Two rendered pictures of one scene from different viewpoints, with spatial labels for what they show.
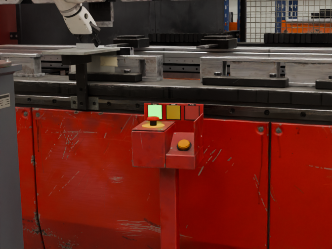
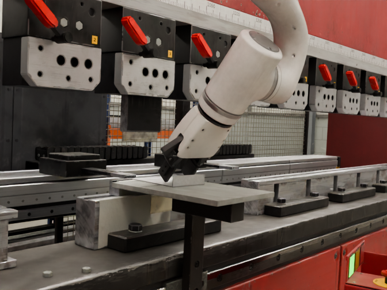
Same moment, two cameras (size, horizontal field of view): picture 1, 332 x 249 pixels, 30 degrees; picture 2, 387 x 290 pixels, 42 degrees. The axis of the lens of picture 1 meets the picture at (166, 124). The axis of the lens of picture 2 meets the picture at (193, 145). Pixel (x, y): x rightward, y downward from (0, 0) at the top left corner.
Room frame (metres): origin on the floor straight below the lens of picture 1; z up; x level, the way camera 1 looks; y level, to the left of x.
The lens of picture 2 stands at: (2.07, 1.26, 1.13)
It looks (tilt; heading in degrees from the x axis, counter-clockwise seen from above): 3 degrees down; 286
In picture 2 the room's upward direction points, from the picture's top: 3 degrees clockwise
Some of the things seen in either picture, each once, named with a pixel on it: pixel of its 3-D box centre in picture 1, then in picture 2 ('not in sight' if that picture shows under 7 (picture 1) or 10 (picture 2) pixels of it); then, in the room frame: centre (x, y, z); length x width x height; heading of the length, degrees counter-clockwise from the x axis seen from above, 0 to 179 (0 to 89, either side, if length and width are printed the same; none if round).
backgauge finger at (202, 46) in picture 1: (212, 43); (200, 160); (2.45, -0.19, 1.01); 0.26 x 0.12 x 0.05; 156
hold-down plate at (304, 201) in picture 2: (244, 81); (298, 205); (2.17, -0.28, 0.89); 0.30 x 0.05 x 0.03; 66
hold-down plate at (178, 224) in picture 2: (104, 76); (169, 232); (2.40, 0.24, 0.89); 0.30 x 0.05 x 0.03; 66
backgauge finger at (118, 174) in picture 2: (123, 42); (92, 166); (2.62, 0.17, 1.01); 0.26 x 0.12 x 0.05; 156
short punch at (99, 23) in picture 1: (101, 14); (141, 118); (2.47, 0.25, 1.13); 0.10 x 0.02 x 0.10; 66
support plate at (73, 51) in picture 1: (82, 50); (192, 189); (2.33, 0.31, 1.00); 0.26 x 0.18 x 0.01; 156
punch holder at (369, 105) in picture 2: not in sight; (362, 94); (1.98, -0.82, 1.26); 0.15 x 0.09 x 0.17; 66
